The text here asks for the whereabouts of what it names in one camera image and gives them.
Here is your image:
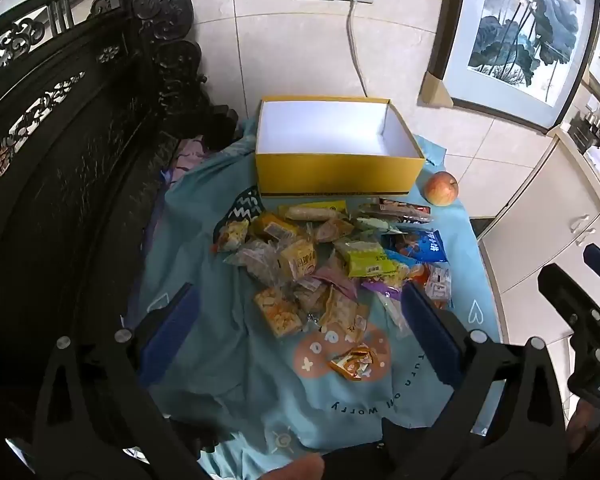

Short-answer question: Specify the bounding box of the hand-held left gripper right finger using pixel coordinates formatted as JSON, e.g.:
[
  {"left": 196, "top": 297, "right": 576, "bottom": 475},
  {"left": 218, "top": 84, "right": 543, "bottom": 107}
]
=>
[{"left": 382, "top": 284, "right": 568, "bottom": 480}]

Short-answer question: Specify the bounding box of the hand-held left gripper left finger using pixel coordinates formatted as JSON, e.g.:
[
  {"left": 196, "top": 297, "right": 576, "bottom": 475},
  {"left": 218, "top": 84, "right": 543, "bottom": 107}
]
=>
[{"left": 15, "top": 284, "right": 216, "bottom": 480}]

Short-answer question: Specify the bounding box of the pile of snack packets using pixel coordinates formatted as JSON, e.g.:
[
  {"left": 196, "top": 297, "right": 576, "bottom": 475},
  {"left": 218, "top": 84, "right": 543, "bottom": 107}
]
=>
[{"left": 212, "top": 199, "right": 453, "bottom": 341}]

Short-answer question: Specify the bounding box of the yellow clear corn packet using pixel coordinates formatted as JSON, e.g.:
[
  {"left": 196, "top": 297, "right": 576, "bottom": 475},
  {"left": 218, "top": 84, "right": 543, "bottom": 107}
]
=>
[{"left": 279, "top": 201, "right": 348, "bottom": 222}]

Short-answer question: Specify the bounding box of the yellow cardboard box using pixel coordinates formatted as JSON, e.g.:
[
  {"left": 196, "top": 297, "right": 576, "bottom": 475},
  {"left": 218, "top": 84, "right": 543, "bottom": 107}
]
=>
[{"left": 254, "top": 96, "right": 426, "bottom": 198}]

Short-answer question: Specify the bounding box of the person's right hand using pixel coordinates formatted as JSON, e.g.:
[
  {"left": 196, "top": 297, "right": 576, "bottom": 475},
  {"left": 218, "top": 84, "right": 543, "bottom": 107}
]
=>
[{"left": 566, "top": 400, "right": 600, "bottom": 457}]

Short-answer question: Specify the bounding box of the white cabinet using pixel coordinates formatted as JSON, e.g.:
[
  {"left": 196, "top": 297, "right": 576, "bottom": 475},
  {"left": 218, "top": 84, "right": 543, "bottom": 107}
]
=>
[{"left": 472, "top": 125, "right": 600, "bottom": 351}]

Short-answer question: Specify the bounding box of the small orange snack packet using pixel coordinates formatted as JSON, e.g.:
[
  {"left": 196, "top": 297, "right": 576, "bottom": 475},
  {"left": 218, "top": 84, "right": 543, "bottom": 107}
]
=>
[{"left": 327, "top": 344, "right": 376, "bottom": 382}]

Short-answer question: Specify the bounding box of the teal printed blanket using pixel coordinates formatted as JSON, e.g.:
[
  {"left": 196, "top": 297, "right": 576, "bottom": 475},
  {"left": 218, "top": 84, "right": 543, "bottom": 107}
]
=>
[{"left": 125, "top": 119, "right": 506, "bottom": 480}]

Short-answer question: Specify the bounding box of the dark desk organizer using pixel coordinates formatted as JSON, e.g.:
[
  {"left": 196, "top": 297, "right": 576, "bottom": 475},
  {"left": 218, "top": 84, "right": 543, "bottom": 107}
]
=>
[{"left": 570, "top": 110, "right": 600, "bottom": 153}]

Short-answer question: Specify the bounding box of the red apple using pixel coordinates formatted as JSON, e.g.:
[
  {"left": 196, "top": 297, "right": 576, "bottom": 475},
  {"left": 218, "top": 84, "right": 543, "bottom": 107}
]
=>
[{"left": 425, "top": 171, "right": 460, "bottom": 207}]

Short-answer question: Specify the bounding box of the purple cloth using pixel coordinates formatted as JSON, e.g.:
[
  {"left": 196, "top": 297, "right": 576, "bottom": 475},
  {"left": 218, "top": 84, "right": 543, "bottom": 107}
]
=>
[{"left": 167, "top": 139, "right": 211, "bottom": 183}]

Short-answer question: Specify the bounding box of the dark carved wooden furniture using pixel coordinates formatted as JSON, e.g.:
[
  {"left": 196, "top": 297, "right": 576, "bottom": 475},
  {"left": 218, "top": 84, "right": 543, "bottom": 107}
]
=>
[{"left": 0, "top": 0, "right": 238, "bottom": 411}]

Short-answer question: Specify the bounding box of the person's leg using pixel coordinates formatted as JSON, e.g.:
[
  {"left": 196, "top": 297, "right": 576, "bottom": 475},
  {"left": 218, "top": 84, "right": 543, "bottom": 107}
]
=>
[{"left": 280, "top": 452, "right": 326, "bottom": 480}]

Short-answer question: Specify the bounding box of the cardboard corner protector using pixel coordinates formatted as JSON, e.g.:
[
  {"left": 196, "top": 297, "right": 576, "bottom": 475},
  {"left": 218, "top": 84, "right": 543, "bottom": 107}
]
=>
[{"left": 420, "top": 72, "right": 453, "bottom": 108}]

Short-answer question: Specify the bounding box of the large framed lotus painting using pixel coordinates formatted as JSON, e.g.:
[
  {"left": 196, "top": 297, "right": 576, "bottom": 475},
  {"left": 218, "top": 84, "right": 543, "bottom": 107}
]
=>
[{"left": 420, "top": 0, "right": 600, "bottom": 133}]

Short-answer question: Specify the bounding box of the grey power cable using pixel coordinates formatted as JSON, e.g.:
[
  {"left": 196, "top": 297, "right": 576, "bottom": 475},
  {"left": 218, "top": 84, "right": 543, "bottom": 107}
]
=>
[{"left": 347, "top": 0, "right": 370, "bottom": 98}]

